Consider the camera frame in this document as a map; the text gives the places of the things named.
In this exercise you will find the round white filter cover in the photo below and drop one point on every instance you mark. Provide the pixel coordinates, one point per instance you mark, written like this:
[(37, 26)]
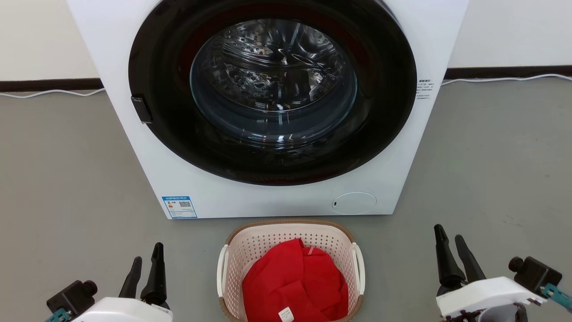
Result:
[(354, 203)]

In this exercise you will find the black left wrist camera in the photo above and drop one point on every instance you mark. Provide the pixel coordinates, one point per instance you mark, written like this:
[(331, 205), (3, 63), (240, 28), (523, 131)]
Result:
[(71, 297)]

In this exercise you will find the black round washer door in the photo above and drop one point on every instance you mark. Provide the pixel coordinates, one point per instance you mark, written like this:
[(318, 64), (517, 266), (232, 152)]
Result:
[(170, 134)]

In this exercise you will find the red garment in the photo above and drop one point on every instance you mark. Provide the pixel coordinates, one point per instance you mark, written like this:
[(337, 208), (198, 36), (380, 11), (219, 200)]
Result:
[(290, 286)]

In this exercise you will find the small text sticker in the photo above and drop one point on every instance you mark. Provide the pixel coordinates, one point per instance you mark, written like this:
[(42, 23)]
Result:
[(425, 89)]

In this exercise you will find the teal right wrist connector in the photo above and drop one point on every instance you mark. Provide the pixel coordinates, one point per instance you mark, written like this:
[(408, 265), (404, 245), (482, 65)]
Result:
[(558, 297)]

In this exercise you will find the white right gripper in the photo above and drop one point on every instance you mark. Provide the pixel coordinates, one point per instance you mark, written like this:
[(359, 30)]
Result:
[(487, 293)]

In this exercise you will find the white garment tag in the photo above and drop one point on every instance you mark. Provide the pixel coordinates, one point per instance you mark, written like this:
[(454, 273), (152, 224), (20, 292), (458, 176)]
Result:
[(286, 315)]

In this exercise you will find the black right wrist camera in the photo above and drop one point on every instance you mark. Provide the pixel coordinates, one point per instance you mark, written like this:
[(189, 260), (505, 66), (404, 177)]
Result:
[(536, 273)]

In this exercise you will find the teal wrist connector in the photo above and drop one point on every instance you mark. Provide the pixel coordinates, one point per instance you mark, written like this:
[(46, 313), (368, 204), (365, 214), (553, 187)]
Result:
[(58, 316), (558, 297)]

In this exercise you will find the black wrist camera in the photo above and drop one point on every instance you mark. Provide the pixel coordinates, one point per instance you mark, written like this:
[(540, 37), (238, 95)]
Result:
[(536, 273), (71, 297)]

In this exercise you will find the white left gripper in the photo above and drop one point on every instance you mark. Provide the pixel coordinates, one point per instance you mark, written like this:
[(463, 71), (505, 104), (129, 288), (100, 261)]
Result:
[(125, 312)]

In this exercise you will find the beige perforated laundry basket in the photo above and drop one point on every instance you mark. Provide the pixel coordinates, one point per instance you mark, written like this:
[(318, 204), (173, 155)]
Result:
[(268, 237)]

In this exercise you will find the steel washer drum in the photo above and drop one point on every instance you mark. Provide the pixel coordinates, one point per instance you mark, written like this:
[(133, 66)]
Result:
[(268, 67)]

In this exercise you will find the blue energy label sticker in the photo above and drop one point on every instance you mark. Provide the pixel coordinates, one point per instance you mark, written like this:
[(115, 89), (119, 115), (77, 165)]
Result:
[(179, 207)]

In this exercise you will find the white front-load washing machine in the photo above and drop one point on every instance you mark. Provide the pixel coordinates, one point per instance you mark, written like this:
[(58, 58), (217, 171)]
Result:
[(268, 201)]

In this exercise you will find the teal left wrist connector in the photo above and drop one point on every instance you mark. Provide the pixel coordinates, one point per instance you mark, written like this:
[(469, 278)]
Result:
[(58, 316)]

